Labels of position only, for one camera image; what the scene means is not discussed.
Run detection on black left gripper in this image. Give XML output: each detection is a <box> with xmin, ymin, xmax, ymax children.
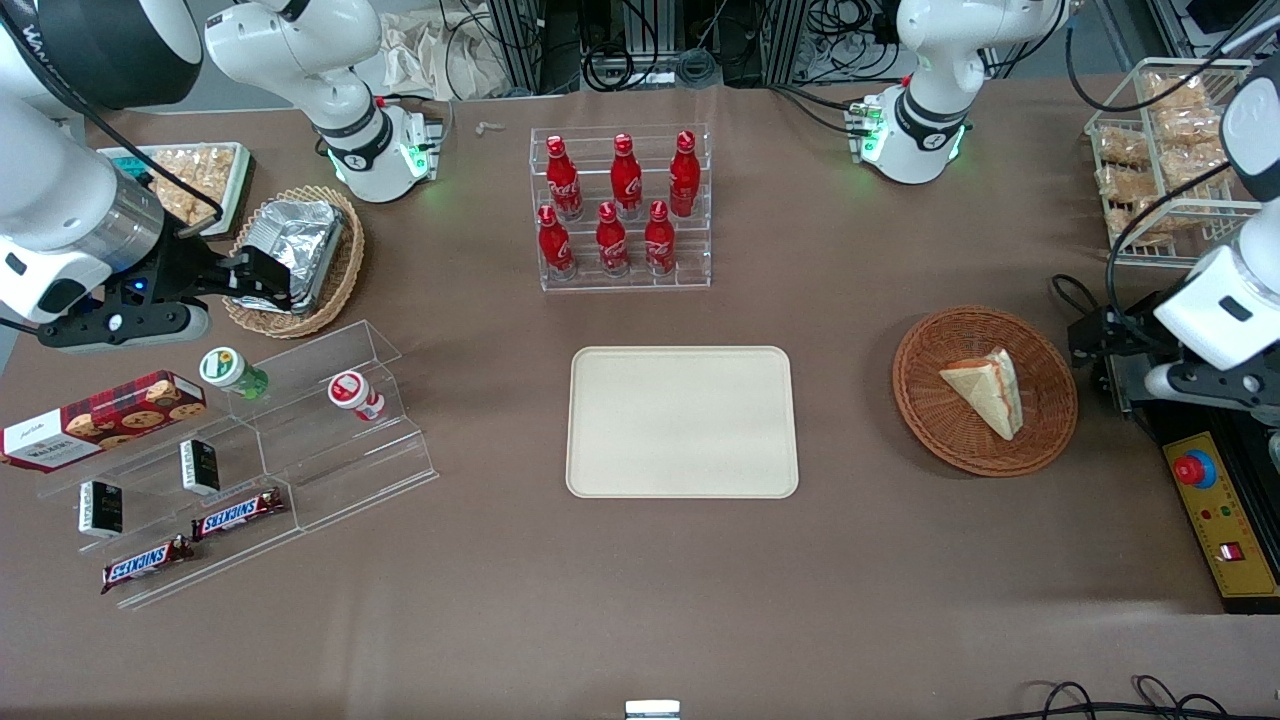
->
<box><xmin>1067</xmin><ymin>293</ymin><xmax>1188</xmax><ymax>367</ymax></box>

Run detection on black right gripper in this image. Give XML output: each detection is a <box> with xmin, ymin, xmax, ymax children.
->
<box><xmin>108</xmin><ymin>234</ymin><xmax>295</xmax><ymax>310</ymax></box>

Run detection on triangle sandwich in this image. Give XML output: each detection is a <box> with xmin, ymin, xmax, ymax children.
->
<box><xmin>938</xmin><ymin>347</ymin><xmax>1025</xmax><ymax>442</ymax></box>

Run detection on light wicker basket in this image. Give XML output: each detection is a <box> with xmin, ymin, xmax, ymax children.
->
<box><xmin>221</xmin><ymin>184</ymin><xmax>366</xmax><ymax>340</ymax></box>

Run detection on green grey plastic tray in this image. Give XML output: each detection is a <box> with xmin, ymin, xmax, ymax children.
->
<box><xmin>97</xmin><ymin>141</ymin><xmax>257</xmax><ymax>241</ymax></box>

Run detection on brown wicker basket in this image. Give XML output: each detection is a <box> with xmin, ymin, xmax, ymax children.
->
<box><xmin>892</xmin><ymin>305</ymin><xmax>1080</xmax><ymax>478</ymax></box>

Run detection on beige plastic tray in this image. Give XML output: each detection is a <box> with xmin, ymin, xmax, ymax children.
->
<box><xmin>565</xmin><ymin>345</ymin><xmax>801</xmax><ymax>500</ymax></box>

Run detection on aluminium foil container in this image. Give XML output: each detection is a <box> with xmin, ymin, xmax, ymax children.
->
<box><xmin>231</xmin><ymin>198</ymin><xmax>347</xmax><ymax>314</ymax></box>

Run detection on green yogurt drink bottle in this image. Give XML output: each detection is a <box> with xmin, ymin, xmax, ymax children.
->
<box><xmin>198</xmin><ymin>346</ymin><xmax>270</xmax><ymax>402</ymax></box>

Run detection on clear bag of snacks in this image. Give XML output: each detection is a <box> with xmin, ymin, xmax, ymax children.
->
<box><xmin>143</xmin><ymin>146</ymin><xmax>237</xmax><ymax>193</ymax></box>
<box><xmin>150</xmin><ymin>182</ymin><xmax>227</xmax><ymax>227</ymax></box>

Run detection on red yogurt drink bottle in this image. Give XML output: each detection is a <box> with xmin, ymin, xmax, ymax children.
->
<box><xmin>327</xmin><ymin>370</ymin><xmax>387</xmax><ymax>424</ymax></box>

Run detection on small black white box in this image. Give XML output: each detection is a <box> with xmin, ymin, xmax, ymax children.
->
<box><xmin>78</xmin><ymin>480</ymin><xmax>125</xmax><ymax>540</ymax></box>
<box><xmin>179</xmin><ymin>438</ymin><xmax>222</xmax><ymax>497</ymax></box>

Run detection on clear acrylic tiered shelf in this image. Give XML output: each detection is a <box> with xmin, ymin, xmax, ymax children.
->
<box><xmin>35</xmin><ymin>319</ymin><xmax>441</xmax><ymax>612</ymax></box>

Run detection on red tartan cookie box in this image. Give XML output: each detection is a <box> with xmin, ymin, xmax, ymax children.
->
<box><xmin>0</xmin><ymin>369</ymin><xmax>209</xmax><ymax>474</ymax></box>

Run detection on yellow black control box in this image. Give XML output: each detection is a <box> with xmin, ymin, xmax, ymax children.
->
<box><xmin>1160</xmin><ymin>430</ymin><xmax>1280</xmax><ymax>614</ymax></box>

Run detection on Snickers chocolate bar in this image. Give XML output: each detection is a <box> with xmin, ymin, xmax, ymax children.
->
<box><xmin>191</xmin><ymin>487</ymin><xmax>287</xmax><ymax>542</ymax></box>
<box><xmin>99</xmin><ymin>534</ymin><xmax>197</xmax><ymax>596</ymax></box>

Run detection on crumpled beige paper bag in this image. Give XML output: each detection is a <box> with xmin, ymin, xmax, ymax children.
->
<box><xmin>378</xmin><ymin>8</ymin><xmax>506</xmax><ymax>101</ymax></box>

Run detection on red cola bottle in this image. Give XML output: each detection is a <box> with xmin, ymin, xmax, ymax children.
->
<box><xmin>669</xmin><ymin>130</ymin><xmax>701</xmax><ymax>219</ymax></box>
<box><xmin>537</xmin><ymin>205</ymin><xmax>578</xmax><ymax>281</ymax></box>
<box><xmin>644</xmin><ymin>200</ymin><xmax>678</xmax><ymax>277</ymax></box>
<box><xmin>595</xmin><ymin>201</ymin><xmax>631</xmax><ymax>278</ymax></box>
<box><xmin>610</xmin><ymin>133</ymin><xmax>644</xmax><ymax>219</ymax></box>
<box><xmin>545</xmin><ymin>135</ymin><xmax>584</xmax><ymax>221</ymax></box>

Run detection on clear acrylic bottle rack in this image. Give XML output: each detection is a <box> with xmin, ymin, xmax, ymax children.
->
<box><xmin>529</xmin><ymin>124</ymin><xmax>714</xmax><ymax>294</ymax></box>

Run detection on black cable on table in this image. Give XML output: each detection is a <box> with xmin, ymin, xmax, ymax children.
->
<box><xmin>1049</xmin><ymin>273</ymin><xmax>1116</xmax><ymax>333</ymax></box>

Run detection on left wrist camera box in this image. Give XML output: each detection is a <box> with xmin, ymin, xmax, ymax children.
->
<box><xmin>1143</xmin><ymin>362</ymin><xmax>1280</xmax><ymax>413</ymax></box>

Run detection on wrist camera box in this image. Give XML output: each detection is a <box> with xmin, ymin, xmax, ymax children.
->
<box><xmin>1143</xmin><ymin>362</ymin><xmax>1280</xmax><ymax>413</ymax></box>
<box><xmin>38</xmin><ymin>300</ymin><xmax>212</xmax><ymax>352</ymax></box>

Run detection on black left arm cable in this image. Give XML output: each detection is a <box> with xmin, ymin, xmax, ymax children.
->
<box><xmin>1103</xmin><ymin>160</ymin><xmax>1237</xmax><ymax>321</ymax></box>

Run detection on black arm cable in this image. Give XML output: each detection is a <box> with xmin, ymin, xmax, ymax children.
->
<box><xmin>0</xmin><ymin>15</ymin><xmax>225</xmax><ymax>241</ymax></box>
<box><xmin>1103</xmin><ymin>160</ymin><xmax>1237</xmax><ymax>321</ymax></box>

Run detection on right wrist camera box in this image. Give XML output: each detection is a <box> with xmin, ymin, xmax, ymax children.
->
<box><xmin>38</xmin><ymin>300</ymin><xmax>212</xmax><ymax>352</ymax></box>

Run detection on white wire rack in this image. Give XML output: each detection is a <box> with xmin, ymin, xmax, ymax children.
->
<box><xmin>1084</xmin><ymin>57</ymin><xmax>1269</xmax><ymax>269</ymax></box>

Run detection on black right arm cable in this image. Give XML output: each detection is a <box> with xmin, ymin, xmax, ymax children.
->
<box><xmin>0</xmin><ymin>15</ymin><xmax>225</xmax><ymax>241</ymax></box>

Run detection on black looped floor cable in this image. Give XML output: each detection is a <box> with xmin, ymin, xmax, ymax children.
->
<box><xmin>1000</xmin><ymin>681</ymin><xmax>1101</xmax><ymax>720</ymax></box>
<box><xmin>1130</xmin><ymin>675</ymin><xmax>1263</xmax><ymax>720</ymax></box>

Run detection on aluminium frame rack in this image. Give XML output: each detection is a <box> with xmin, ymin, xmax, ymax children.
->
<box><xmin>487</xmin><ymin>0</ymin><xmax>901</xmax><ymax>93</ymax></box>

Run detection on black base cables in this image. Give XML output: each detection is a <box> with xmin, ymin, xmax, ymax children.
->
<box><xmin>768</xmin><ymin>82</ymin><xmax>869</xmax><ymax>136</ymax></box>

